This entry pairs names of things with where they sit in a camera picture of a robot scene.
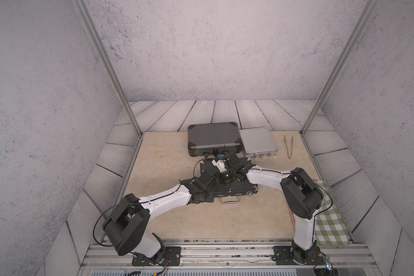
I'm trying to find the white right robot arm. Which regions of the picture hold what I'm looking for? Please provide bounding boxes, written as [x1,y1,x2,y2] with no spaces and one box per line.
[209,154,324,251]

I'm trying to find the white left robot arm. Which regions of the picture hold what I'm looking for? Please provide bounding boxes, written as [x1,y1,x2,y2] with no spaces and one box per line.
[102,162,221,258]

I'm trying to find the wooden tongs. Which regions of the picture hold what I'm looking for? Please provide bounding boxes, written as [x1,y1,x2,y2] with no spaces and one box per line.
[284,136,294,159]

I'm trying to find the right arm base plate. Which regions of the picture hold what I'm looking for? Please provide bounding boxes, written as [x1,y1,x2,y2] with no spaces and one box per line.
[271,246,327,266]

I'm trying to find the black poker case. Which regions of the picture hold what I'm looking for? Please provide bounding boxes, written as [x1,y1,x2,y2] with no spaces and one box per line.
[200,158,258,198]
[187,122,243,157]

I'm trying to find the small silver poker case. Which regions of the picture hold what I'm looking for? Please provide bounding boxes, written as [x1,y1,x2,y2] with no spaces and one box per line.
[239,126,278,158]

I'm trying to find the green checkered cloth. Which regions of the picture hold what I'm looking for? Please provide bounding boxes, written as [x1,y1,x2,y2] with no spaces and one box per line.
[315,180,351,246]

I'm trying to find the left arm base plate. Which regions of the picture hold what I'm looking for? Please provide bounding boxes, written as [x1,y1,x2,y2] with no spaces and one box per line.
[132,246,181,266]

